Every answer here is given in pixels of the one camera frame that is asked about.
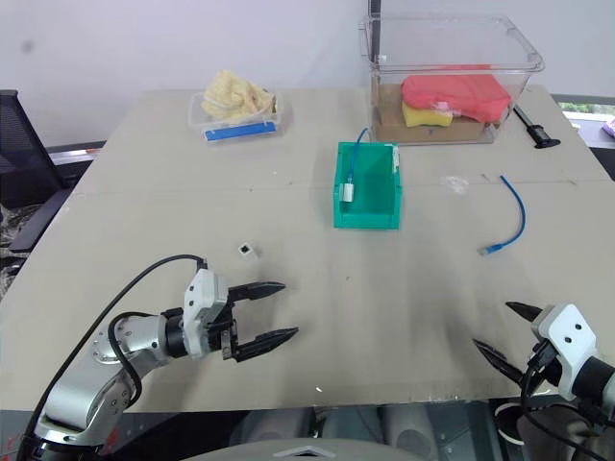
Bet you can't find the yellow sponge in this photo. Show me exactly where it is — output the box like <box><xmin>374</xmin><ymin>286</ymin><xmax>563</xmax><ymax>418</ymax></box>
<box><xmin>402</xmin><ymin>103</ymin><xmax>455</xmax><ymax>129</ymax></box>

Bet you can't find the clear plastic scrap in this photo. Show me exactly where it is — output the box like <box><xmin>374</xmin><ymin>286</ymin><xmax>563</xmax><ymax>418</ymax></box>
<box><xmin>440</xmin><ymin>175</ymin><xmax>469</xmax><ymax>195</ymax></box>

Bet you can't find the blue strip label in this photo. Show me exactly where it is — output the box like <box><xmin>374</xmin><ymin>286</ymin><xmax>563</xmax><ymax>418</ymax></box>
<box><xmin>203</xmin><ymin>121</ymin><xmax>280</xmax><ymax>143</ymax></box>

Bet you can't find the black handled tool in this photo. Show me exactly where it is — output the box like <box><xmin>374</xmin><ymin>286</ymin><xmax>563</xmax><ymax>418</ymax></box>
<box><xmin>512</xmin><ymin>106</ymin><xmax>562</xmax><ymax>150</ymax></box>

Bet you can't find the red cloth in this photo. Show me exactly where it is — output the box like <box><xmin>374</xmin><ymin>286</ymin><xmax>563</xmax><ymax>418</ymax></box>
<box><xmin>401</xmin><ymin>73</ymin><xmax>512</xmax><ymax>124</ymax></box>

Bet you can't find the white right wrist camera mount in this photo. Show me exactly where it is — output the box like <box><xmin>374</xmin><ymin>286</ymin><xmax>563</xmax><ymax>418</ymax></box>
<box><xmin>530</xmin><ymin>303</ymin><xmax>600</xmax><ymax>401</ymax></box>

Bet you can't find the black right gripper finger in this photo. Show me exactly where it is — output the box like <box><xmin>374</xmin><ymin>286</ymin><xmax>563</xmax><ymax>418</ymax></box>
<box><xmin>505</xmin><ymin>301</ymin><xmax>545</xmax><ymax>324</ymax></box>
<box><xmin>472</xmin><ymin>338</ymin><xmax>525</xmax><ymax>384</ymax></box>

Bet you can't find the blue Ethernet cable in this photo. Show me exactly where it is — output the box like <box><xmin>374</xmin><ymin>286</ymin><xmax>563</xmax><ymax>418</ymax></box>
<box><xmin>477</xmin><ymin>175</ymin><xmax>527</xmax><ymax>256</ymax></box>

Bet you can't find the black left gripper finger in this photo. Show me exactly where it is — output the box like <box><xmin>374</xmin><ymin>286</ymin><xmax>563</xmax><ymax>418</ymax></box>
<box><xmin>228</xmin><ymin>281</ymin><xmax>287</xmax><ymax>305</ymax></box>
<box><xmin>234</xmin><ymin>327</ymin><xmax>300</xmax><ymax>363</ymax></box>

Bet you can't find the small clear plastic container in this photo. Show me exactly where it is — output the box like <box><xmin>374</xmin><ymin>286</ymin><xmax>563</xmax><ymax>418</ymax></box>
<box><xmin>187</xmin><ymin>89</ymin><xmax>294</xmax><ymax>145</ymax></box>

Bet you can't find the grey rounded robot body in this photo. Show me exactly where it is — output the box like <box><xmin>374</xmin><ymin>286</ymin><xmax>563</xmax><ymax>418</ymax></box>
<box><xmin>184</xmin><ymin>435</ymin><xmax>424</xmax><ymax>461</ymax></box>

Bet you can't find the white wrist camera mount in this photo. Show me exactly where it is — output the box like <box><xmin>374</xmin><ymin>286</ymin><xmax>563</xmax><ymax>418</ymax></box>
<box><xmin>183</xmin><ymin>269</ymin><xmax>236</xmax><ymax>360</ymax></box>
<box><xmin>530</xmin><ymin>303</ymin><xmax>600</xmax><ymax>401</ymax></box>

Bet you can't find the blue cable with white coupler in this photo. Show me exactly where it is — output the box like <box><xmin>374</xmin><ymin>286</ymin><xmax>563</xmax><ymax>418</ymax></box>
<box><xmin>339</xmin><ymin>127</ymin><xmax>370</xmax><ymax>203</ymax></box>

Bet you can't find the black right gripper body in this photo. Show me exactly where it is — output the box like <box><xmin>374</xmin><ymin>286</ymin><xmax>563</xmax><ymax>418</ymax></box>
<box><xmin>517</xmin><ymin>338</ymin><xmax>564</xmax><ymax>396</ymax></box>

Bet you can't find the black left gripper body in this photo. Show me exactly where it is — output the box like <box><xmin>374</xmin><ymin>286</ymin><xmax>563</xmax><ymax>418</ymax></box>
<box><xmin>206</xmin><ymin>286</ymin><xmax>242</xmax><ymax>362</ymax></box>

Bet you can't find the large clear plastic box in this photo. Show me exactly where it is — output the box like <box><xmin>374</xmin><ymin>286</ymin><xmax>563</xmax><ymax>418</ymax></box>
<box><xmin>357</xmin><ymin>15</ymin><xmax>546</xmax><ymax>146</ymax></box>

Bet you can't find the green plastic bin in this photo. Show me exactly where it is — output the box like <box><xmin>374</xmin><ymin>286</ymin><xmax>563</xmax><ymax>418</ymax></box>
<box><xmin>332</xmin><ymin>141</ymin><xmax>402</xmax><ymax>231</ymax></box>

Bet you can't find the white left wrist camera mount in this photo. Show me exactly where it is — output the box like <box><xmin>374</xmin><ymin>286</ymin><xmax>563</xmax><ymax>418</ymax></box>
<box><xmin>183</xmin><ymin>269</ymin><xmax>236</xmax><ymax>360</ymax></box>

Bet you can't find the black office chair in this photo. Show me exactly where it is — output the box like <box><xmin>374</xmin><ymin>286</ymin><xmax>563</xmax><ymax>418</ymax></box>
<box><xmin>0</xmin><ymin>89</ymin><xmax>73</xmax><ymax>254</ymax></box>

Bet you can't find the yellow crumpled cloth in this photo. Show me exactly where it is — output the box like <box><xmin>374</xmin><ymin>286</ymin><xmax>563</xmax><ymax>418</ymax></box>
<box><xmin>200</xmin><ymin>70</ymin><xmax>280</xmax><ymax>122</ymax></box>

